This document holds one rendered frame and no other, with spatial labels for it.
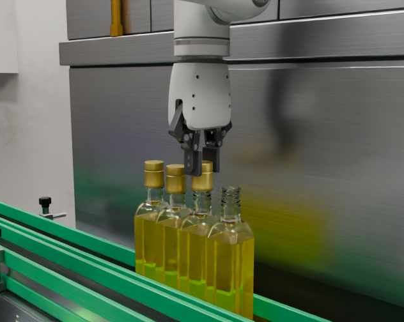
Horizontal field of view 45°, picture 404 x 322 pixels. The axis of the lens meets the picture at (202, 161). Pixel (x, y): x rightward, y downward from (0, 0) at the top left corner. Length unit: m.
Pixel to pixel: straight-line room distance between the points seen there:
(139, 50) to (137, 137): 0.19
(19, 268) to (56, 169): 2.89
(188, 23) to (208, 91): 0.10
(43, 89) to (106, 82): 2.70
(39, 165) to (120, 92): 2.86
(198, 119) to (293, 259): 0.29
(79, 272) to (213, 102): 0.44
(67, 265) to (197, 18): 0.55
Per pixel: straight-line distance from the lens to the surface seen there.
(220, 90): 0.76
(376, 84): 0.74
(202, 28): 0.72
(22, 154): 4.05
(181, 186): 0.80
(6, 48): 3.92
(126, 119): 1.14
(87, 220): 1.33
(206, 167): 0.76
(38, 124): 3.93
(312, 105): 0.79
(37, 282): 0.99
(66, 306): 0.92
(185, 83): 0.72
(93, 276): 0.96
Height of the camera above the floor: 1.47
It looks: 10 degrees down
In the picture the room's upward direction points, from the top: straight up
